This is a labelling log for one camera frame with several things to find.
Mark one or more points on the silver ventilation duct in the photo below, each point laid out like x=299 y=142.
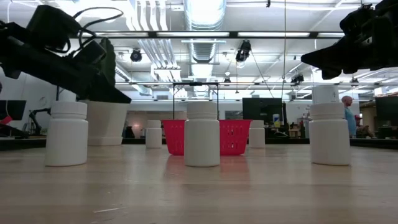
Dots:
x=203 y=46

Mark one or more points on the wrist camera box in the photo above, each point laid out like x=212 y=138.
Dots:
x=91 y=52
x=357 y=21

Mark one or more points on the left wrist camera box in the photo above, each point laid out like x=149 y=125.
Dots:
x=91 y=52

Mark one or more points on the black background robot arm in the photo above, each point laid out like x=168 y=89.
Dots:
x=35 y=119

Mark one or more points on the white round column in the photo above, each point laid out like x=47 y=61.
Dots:
x=325 y=93

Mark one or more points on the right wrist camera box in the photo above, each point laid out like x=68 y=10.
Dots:
x=357 y=21

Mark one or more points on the red plastic basket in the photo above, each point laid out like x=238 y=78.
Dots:
x=174 y=137

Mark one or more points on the black hanging spotlight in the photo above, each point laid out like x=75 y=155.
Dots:
x=297 y=78
x=243 y=51
x=136 y=55

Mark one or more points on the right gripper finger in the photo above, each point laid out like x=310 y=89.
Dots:
x=332 y=74
x=335 y=56

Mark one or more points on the white hexagonal planter pot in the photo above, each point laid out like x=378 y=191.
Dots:
x=105 y=124

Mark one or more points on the black light bar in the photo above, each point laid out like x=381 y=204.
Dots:
x=233 y=34

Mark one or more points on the white plastic pill bottle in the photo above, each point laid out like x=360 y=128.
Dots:
x=257 y=135
x=202 y=137
x=154 y=135
x=66 y=137
x=329 y=137

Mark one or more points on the black cabinet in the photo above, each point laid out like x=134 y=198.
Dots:
x=262 y=109

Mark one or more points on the yellow blue canister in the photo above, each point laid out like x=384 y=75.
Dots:
x=276 y=120

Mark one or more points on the black computer monitor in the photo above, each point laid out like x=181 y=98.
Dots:
x=387 y=109
x=12 y=109

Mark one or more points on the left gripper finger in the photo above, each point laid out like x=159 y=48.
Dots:
x=122 y=100
x=93 y=82

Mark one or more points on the person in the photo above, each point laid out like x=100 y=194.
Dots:
x=349 y=119
x=363 y=130

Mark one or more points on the red object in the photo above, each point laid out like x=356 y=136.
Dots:
x=5 y=120

